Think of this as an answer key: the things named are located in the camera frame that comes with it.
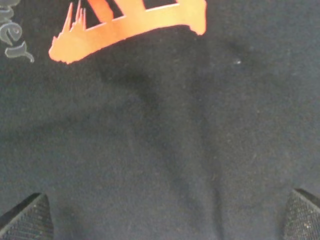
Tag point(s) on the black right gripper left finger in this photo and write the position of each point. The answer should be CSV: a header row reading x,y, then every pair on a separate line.
x,y
29,220

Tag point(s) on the black printed t-shirt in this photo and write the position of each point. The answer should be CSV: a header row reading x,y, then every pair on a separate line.
x,y
160,119

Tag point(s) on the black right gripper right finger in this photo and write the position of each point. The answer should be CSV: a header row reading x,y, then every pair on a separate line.
x,y
302,216

